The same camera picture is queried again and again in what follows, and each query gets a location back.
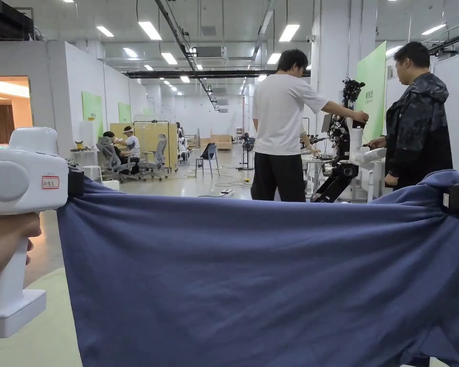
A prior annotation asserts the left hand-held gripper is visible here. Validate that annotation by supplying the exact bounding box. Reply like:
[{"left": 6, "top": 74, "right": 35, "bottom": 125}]
[{"left": 0, "top": 127, "right": 86, "bottom": 339}]

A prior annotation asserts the dark blue shirt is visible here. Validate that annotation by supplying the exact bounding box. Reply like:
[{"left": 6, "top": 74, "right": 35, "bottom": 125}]
[{"left": 56, "top": 170, "right": 459, "bottom": 367}]

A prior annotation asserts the person's left hand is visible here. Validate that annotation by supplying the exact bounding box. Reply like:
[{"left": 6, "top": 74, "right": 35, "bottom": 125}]
[{"left": 0, "top": 212, "right": 43, "bottom": 292}]

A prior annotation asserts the grey office chair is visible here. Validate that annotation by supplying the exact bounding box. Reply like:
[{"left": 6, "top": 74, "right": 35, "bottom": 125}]
[
  {"left": 137, "top": 133, "right": 170, "bottom": 182},
  {"left": 96, "top": 137, "right": 132, "bottom": 182}
]

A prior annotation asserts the group of people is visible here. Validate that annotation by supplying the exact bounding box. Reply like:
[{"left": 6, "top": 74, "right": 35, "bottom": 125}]
[{"left": 101, "top": 126, "right": 142, "bottom": 177}]

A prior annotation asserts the black and white robot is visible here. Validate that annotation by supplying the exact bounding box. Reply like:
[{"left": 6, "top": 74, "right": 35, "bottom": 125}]
[{"left": 310, "top": 78, "right": 388, "bottom": 204}]

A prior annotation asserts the bed with pale green sheet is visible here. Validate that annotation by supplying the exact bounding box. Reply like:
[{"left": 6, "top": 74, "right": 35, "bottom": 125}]
[{"left": 0, "top": 267, "right": 86, "bottom": 367}]

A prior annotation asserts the blue plastic chair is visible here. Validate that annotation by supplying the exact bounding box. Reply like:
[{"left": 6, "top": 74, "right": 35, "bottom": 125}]
[{"left": 195, "top": 143, "right": 221, "bottom": 179}]

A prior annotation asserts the wooden crate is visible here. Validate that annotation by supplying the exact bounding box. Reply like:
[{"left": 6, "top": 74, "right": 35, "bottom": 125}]
[{"left": 210, "top": 133, "right": 234, "bottom": 151}]

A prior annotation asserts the black standing fan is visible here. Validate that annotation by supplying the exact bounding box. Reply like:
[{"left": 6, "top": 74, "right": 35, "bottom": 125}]
[{"left": 237, "top": 132, "right": 256, "bottom": 171}]

